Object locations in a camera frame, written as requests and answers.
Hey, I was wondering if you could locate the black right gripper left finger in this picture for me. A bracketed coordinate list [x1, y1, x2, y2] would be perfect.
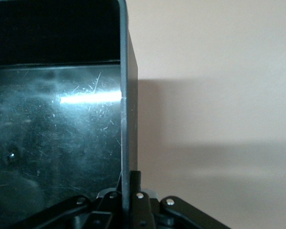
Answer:
[14, 188, 123, 229]

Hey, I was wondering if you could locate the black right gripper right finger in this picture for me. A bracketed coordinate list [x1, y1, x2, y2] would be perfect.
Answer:
[129, 170, 232, 229]

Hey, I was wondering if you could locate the black plastic box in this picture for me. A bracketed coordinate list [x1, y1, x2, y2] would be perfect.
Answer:
[0, 0, 140, 229]

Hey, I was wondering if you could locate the brown paper table cover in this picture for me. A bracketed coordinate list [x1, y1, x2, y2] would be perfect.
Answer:
[123, 0, 286, 229]

